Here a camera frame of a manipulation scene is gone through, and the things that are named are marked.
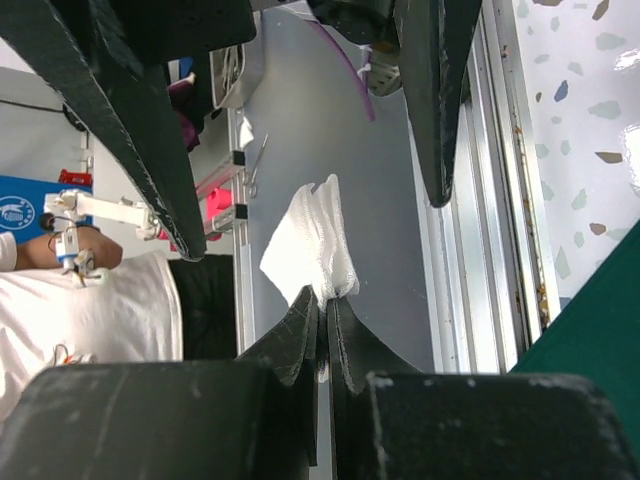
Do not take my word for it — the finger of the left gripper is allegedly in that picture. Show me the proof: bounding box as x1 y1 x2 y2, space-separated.
394 0 482 208

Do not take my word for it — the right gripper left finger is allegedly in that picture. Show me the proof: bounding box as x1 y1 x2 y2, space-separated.
239 286 319 465

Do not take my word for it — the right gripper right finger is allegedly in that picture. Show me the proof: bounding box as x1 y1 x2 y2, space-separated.
326 298 419 479

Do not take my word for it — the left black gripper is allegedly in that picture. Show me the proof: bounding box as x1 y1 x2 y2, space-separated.
1 0 399 260

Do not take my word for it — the green surgical drape cloth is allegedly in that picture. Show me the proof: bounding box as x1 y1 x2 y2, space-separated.
509 214 640 381

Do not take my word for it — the person in white shirt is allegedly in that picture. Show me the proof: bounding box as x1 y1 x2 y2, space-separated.
1 233 184 418

